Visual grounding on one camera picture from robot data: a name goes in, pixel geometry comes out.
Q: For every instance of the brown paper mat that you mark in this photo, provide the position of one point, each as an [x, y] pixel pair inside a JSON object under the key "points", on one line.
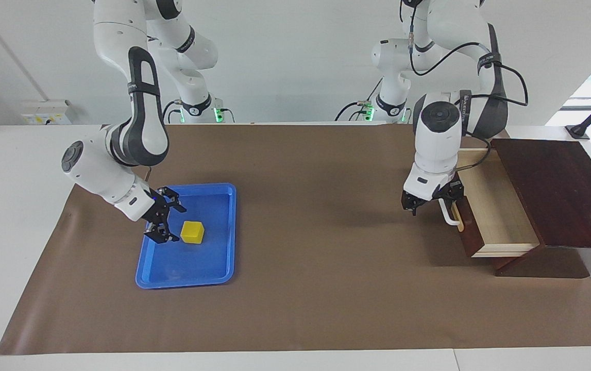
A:
{"points": [[326, 283]]}

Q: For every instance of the blue plastic tray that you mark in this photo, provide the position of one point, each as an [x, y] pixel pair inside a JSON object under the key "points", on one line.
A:
{"points": [[202, 263]]}

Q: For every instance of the white wall outlet box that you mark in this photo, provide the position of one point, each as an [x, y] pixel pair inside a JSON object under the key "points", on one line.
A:
{"points": [[45, 113]]}

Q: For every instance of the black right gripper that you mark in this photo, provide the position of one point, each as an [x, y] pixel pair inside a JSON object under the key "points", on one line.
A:
{"points": [[160, 214]]}

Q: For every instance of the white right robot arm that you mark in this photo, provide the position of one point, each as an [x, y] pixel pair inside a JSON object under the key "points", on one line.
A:
{"points": [[140, 129]]}

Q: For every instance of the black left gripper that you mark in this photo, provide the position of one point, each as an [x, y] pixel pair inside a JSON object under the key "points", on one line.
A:
{"points": [[432, 201]]}

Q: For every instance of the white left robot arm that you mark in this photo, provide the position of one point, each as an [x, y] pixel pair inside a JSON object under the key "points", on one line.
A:
{"points": [[437, 144]]}

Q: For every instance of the dark wooden cabinet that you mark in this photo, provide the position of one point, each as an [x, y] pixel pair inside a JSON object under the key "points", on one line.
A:
{"points": [[558, 190]]}

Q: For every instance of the yellow block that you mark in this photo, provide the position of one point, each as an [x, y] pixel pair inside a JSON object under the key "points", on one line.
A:
{"points": [[192, 233]]}

